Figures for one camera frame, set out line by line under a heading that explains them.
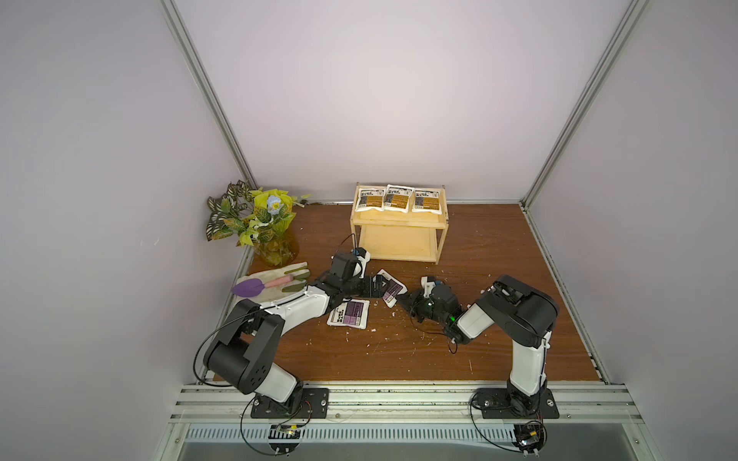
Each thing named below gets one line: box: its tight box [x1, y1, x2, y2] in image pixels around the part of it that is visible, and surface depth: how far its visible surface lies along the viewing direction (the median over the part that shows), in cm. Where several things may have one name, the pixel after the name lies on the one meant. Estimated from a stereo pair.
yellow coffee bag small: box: [411, 188, 443, 216], surface depth 93 cm
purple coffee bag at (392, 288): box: [372, 267, 408, 309], surface depth 94 cm
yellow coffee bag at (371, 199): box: [354, 187, 387, 213], surface depth 92 cm
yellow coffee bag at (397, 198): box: [383, 184, 415, 214], surface depth 94 cm
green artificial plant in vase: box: [205, 179, 313, 268], surface depth 91 cm
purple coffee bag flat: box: [326, 297, 370, 330], surface depth 90 cm
